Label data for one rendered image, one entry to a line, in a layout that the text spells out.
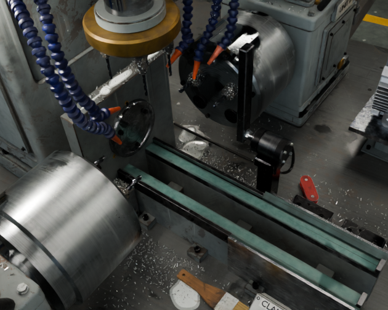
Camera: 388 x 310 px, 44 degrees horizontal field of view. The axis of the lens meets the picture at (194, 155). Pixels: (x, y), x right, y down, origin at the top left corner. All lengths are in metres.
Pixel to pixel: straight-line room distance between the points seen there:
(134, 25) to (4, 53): 0.27
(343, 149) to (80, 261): 0.85
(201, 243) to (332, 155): 0.47
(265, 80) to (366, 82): 0.58
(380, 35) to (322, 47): 2.08
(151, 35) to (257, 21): 0.42
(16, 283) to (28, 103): 0.43
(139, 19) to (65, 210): 0.35
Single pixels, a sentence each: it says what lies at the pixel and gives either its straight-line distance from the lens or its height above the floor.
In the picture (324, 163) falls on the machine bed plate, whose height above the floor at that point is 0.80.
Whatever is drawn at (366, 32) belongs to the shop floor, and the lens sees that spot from 3.44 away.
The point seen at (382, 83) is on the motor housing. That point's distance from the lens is 1.25.
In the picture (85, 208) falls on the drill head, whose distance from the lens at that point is 0.85.
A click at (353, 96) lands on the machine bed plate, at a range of 1.60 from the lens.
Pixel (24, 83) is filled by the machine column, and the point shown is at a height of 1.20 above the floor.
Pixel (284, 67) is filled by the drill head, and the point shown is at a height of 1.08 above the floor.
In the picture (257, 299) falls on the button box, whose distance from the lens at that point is 0.80.
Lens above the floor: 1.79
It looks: 47 degrees down
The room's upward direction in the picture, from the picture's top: 4 degrees counter-clockwise
